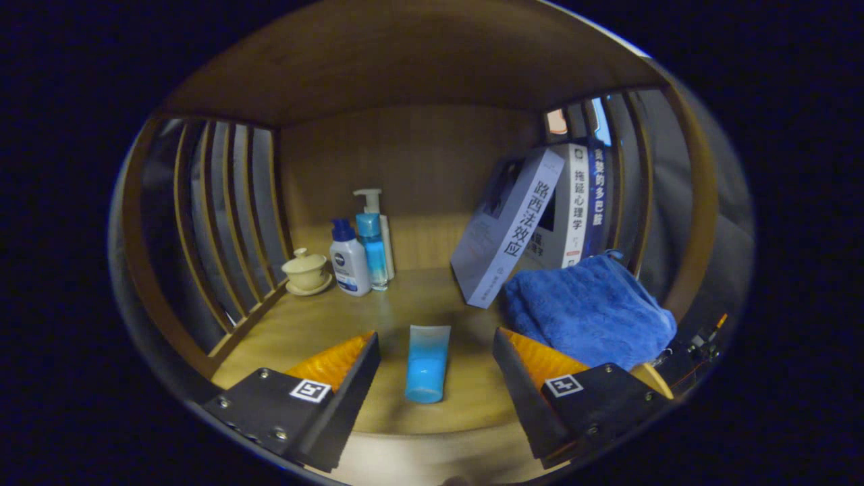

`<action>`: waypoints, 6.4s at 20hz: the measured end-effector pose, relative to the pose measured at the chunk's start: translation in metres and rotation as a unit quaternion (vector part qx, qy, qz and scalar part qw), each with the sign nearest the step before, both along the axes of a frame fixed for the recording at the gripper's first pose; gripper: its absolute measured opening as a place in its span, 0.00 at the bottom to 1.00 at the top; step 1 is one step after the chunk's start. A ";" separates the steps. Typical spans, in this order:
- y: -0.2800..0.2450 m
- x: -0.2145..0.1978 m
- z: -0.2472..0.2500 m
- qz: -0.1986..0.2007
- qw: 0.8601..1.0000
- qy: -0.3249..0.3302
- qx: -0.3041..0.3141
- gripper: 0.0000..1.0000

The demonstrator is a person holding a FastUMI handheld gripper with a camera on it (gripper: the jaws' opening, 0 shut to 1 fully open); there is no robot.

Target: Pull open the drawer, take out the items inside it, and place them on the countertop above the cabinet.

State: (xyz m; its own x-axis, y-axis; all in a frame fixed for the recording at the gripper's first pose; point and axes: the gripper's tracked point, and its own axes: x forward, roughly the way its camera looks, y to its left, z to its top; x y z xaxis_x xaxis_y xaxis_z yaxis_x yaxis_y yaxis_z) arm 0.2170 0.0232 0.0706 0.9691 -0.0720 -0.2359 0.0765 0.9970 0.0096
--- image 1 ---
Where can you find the wooden drawer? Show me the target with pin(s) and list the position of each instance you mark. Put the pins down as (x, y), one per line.
(432, 459)

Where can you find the wooden cabinet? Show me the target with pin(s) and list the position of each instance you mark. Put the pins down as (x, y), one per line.
(405, 67)

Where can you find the grey book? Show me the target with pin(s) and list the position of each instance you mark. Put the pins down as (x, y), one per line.
(506, 236)

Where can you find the black equipment with orange part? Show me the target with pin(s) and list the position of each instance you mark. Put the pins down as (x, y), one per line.
(702, 347)

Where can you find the beige lidded teacup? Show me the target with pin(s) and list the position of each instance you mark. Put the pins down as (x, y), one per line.
(307, 273)

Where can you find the wooden countertop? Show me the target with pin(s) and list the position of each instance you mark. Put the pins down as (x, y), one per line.
(418, 304)

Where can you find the dark blue spine book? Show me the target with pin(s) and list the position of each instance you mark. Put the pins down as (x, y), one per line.
(597, 196)

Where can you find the white bottle blue cap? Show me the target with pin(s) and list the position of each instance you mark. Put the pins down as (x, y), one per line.
(349, 266)

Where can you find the blue folded towel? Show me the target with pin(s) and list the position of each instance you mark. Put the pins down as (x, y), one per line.
(594, 310)

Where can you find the blue white tube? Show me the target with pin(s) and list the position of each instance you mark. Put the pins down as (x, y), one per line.
(427, 368)

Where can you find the white spine book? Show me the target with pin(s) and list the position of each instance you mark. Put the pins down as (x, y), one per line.
(577, 202)

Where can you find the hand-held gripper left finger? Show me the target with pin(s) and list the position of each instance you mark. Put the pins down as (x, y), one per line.
(351, 395)

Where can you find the blue pump bottle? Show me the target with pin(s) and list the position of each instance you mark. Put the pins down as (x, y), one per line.
(372, 250)

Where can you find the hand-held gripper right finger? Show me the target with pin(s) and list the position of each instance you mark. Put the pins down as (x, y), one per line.
(520, 391)

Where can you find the slim white bottle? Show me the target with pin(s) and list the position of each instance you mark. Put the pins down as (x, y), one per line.
(388, 250)

